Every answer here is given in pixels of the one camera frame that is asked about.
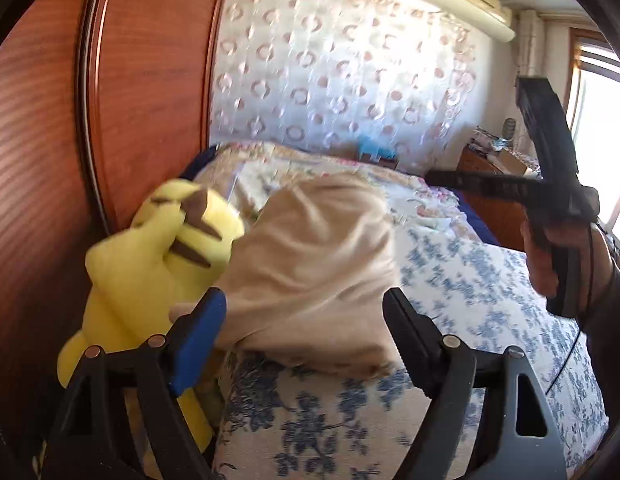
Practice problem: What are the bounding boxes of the white window curtain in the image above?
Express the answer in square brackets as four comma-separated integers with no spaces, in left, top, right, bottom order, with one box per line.
[515,10,547,82]

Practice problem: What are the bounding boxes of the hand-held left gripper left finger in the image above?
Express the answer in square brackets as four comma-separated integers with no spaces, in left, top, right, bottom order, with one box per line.
[42,287,228,480]

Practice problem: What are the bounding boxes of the blue floral bed sheet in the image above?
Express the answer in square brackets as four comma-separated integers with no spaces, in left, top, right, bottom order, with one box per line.
[212,220,612,480]

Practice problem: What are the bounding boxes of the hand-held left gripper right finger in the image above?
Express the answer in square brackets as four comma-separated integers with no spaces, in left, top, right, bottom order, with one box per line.
[382,287,561,480]

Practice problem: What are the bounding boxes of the pink floral blanket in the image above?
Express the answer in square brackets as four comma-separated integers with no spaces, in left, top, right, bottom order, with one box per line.
[192,141,472,242]

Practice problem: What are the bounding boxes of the person's right forearm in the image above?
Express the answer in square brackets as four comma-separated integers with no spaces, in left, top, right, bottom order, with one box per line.
[580,230,620,441]

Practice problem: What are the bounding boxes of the circle-patterned sheer curtain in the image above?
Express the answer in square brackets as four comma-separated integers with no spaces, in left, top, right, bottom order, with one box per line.
[210,0,479,177]

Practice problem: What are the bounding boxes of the beige printed t-shirt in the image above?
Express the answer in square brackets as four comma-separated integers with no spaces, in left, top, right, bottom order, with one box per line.
[212,175,407,379]

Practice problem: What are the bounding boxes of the person's right hand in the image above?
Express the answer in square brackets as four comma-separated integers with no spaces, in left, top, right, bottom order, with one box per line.
[520,219,616,302]

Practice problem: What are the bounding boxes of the wooden low cabinet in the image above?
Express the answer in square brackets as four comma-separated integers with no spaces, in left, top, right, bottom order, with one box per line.
[457,144,541,252]

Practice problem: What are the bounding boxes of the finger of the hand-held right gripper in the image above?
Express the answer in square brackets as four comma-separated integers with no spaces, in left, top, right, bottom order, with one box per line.
[425,170,542,207]

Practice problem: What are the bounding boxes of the thin black cable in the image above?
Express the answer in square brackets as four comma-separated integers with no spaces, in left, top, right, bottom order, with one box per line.
[545,224,597,397]

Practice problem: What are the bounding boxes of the yellow plush toy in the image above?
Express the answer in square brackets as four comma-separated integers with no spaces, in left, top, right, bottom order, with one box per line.
[57,179,247,461]

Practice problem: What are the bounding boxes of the wall air conditioner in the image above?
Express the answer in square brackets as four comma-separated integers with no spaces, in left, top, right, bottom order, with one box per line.
[424,0,517,44]

